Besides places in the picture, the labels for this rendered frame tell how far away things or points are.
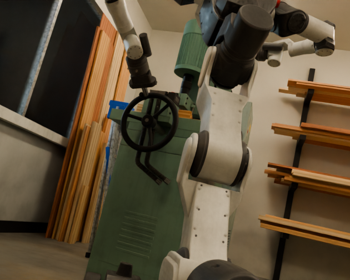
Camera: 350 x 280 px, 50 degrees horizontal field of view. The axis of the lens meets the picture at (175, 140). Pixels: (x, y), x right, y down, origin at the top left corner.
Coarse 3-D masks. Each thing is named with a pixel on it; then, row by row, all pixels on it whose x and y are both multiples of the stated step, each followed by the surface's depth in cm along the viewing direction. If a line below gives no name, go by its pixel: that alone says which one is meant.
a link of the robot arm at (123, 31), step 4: (128, 24) 143; (132, 24) 146; (120, 28) 144; (124, 28) 144; (128, 28) 144; (132, 28) 152; (120, 32) 145; (124, 32) 145; (128, 32) 152; (132, 32) 153; (124, 36) 153
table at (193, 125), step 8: (112, 112) 201; (120, 112) 200; (136, 112) 196; (112, 120) 203; (120, 120) 199; (128, 120) 197; (136, 120) 195; (160, 120) 180; (168, 120) 178; (184, 120) 186; (192, 120) 185; (200, 120) 184; (184, 128) 185; (192, 128) 184
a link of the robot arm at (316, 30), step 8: (312, 16) 156; (312, 24) 154; (320, 24) 156; (328, 24) 160; (304, 32) 156; (312, 32) 156; (320, 32) 157; (328, 32) 159; (312, 40) 161; (320, 40) 160; (328, 40) 160; (320, 48) 164; (328, 48) 163
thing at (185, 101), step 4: (180, 96) 203; (184, 96) 202; (188, 96) 206; (180, 100) 203; (184, 100) 202; (188, 100) 206; (180, 104) 202; (184, 104) 202; (188, 104) 207; (180, 108) 206; (184, 108) 206; (188, 108) 208
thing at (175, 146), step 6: (132, 132) 194; (138, 132) 193; (132, 138) 193; (138, 138) 192; (156, 138) 188; (162, 138) 187; (174, 138) 185; (180, 138) 184; (186, 138) 183; (126, 144) 193; (144, 144) 190; (168, 144) 185; (174, 144) 184; (180, 144) 183; (162, 150) 186; (168, 150) 185; (174, 150) 184; (180, 150) 183
